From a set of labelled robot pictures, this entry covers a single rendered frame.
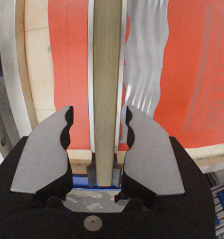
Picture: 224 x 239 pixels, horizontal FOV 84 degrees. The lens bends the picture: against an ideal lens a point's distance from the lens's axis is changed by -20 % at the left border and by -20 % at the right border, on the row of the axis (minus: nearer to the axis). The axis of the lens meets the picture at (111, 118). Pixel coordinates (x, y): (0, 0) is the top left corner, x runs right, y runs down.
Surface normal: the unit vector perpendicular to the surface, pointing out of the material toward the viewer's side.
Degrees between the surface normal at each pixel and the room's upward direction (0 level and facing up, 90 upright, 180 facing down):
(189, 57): 0
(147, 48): 33
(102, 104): 0
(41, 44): 0
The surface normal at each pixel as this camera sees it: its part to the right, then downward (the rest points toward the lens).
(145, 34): -0.51, 0.52
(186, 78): 0.04, 0.53
